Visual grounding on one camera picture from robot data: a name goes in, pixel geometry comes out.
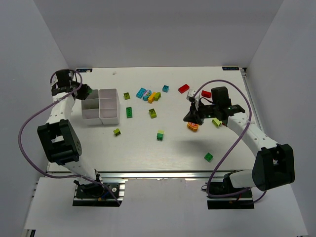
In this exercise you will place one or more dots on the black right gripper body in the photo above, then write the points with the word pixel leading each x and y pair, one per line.
pixel 197 112

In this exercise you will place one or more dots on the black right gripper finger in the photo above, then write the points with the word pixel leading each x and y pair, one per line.
pixel 193 110
pixel 193 118

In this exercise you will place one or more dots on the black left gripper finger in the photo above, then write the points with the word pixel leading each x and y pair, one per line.
pixel 83 95
pixel 85 87

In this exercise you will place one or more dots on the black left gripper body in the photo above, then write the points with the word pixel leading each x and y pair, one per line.
pixel 82 92

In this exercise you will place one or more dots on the lime rounded lego brick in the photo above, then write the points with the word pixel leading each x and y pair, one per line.
pixel 157 96

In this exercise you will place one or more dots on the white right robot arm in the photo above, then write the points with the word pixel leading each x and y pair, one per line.
pixel 274 162

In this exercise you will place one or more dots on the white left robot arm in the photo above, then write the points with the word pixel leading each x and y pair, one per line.
pixel 58 138

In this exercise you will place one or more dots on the yellow orange flower lego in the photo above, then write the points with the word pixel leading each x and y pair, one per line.
pixel 192 126

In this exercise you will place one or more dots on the pale lime lego right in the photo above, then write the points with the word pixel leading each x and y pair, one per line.
pixel 216 122

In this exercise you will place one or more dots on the blue label left corner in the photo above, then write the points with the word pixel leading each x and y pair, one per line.
pixel 84 70

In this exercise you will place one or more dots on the blue label corner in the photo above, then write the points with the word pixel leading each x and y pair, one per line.
pixel 84 70
pixel 230 68

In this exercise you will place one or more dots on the red lego brick right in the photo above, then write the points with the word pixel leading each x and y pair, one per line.
pixel 206 94

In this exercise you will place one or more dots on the red lego brick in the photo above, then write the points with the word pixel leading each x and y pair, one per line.
pixel 183 88
pixel 206 94

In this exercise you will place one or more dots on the white compartment container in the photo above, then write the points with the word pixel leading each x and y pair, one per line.
pixel 101 107

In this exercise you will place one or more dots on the red lego brick top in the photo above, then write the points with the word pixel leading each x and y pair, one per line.
pixel 183 88

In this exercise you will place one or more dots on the green and pale lego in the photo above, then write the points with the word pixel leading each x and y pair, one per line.
pixel 160 135

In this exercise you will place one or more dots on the teal small lego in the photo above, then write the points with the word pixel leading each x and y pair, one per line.
pixel 165 88

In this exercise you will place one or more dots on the lime sloped lego center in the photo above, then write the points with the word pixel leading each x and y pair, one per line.
pixel 152 113

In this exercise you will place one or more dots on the blue label right corner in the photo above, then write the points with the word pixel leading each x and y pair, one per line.
pixel 230 68

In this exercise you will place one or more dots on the lime small lego near container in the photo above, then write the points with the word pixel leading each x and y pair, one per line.
pixel 126 96

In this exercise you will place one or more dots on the green square lego front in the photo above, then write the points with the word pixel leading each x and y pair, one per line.
pixel 208 157

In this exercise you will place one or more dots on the yellow lego brick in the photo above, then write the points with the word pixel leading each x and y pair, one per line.
pixel 151 97

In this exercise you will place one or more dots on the dark green long lego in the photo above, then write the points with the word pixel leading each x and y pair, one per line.
pixel 129 113

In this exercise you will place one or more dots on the teal printed round lego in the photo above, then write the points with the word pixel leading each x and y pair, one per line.
pixel 147 94

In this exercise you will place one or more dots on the olive lime small lego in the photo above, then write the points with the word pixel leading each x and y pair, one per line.
pixel 117 132

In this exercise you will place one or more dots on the blue long lego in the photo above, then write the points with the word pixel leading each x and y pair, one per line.
pixel 140 93

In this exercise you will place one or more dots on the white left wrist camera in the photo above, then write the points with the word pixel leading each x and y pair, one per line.
pixel 54 83

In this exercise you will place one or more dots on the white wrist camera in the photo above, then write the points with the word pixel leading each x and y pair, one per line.
pixel 193 98
pixel 54 83

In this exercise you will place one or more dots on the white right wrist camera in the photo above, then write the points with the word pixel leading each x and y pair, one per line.
pixel 193 98

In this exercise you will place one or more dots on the aluminium table front rail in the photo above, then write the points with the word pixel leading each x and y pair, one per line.
pixel 177 174

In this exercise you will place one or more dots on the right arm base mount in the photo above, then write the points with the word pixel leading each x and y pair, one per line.
pixel 236 202

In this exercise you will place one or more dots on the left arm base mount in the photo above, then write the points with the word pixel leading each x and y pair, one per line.
pixel 103 198

